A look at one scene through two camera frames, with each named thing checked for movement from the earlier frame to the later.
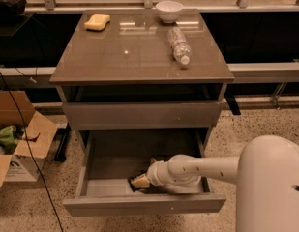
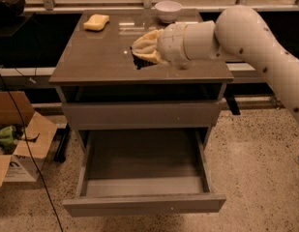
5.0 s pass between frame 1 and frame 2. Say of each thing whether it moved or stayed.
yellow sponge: stayed
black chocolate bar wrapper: moved
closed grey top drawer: stayed
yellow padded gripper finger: moved
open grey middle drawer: stayed
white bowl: stayed
